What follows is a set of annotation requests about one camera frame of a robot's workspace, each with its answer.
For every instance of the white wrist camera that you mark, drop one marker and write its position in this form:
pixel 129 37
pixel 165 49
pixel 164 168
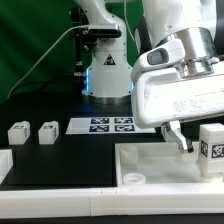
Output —
pixel 158 58

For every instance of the white sheet with markers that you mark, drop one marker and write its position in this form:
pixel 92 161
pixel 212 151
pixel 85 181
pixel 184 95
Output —
pixel 104 125

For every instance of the white front fence bar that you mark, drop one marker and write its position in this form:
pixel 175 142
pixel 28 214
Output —
pixel 125 200

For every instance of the white left fence piece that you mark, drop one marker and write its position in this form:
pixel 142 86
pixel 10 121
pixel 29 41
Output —
pixel 6 163

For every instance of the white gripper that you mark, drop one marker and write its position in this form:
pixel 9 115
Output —
pixel 166 99

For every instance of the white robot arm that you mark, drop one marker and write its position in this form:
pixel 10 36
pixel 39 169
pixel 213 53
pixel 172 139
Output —
pixel 169 66

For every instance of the white square tabletop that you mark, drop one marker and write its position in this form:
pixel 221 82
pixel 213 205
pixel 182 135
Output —
pixel 159 163

